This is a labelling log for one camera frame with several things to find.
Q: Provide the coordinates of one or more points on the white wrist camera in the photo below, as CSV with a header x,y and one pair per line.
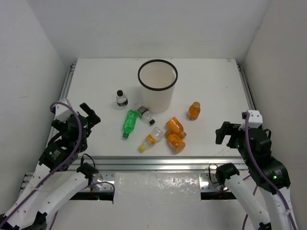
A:
x,y
61,112
255,119

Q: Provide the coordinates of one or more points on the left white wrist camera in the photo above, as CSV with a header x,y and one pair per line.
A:
x,y
61,112

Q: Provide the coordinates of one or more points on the green plastic bottle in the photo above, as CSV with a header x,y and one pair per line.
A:
x,y
129,123

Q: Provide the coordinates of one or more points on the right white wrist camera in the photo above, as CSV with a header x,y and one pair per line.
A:
x,y
255,119

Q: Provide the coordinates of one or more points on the right aluminium side rail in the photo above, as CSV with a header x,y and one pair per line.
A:
x,y
246,87

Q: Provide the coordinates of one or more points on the aluminium side rail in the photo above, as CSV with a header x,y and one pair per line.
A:
x,y
246,87
67,82

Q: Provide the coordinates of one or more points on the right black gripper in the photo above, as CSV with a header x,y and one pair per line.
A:
x,y
227,128

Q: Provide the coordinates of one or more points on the aluminium front rail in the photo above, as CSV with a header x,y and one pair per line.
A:
x,y
205,167

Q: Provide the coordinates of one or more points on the clear bottle black label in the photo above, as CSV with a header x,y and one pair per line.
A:
x,y
145,115

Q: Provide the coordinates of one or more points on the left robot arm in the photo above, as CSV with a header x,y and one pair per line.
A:
x,y
40,200

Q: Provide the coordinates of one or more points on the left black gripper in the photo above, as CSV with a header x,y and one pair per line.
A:
x,y
87,117

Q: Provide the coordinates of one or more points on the orange bottle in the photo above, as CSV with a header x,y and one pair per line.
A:
x,y
176,143
194,111
175,127

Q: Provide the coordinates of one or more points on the left aluminium side rail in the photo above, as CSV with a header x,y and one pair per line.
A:
x,y
67,82

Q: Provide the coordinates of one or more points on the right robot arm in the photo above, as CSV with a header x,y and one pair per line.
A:
x,y
270,176

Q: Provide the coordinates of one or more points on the clear bottle yellow cap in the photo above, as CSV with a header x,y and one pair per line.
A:
x,y
153,138

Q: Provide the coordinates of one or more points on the small clear bottle black cap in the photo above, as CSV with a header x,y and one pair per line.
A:
x,y
121,99

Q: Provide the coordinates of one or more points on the white bin with black rim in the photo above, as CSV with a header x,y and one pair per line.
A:
x,y
157,78

